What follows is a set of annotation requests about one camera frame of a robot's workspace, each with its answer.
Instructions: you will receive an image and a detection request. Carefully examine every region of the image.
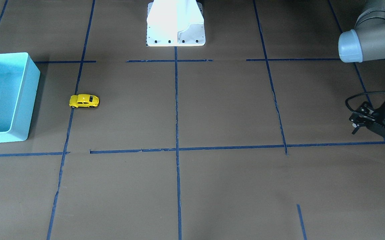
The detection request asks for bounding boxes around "yellow beetle toy car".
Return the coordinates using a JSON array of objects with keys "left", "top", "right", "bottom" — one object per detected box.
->
[{"left": 69, "top": 94, "right": 100, "bottom": 108}]

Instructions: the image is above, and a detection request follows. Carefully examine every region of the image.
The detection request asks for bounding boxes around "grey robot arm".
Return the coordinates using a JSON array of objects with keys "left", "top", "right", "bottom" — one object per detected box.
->
[{"left": 338, "top": 0, "right": 385, "bottom": 138}]

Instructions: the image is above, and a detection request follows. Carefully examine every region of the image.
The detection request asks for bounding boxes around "turquoise plastic bin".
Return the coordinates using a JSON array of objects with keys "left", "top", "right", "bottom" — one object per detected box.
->
[{"left": 0, "top": 53, "right": 40, "bottom": 143}]

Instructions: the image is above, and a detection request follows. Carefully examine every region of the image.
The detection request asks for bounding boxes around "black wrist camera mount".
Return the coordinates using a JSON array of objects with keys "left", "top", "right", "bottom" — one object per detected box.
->
[{"left": 349, "top": 101, "right": 377, "bottom": 135}]

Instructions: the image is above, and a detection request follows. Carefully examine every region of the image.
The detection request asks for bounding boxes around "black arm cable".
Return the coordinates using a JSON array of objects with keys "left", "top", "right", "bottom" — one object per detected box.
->
[{"left": 345, "top": 91, "right": 385, "bottom": 115}]

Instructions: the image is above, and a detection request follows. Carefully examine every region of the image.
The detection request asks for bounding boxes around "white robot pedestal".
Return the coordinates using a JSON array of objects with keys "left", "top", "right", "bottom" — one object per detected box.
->
[{"left": 146, "top": 0, "right": 206, "bottom": 47}]

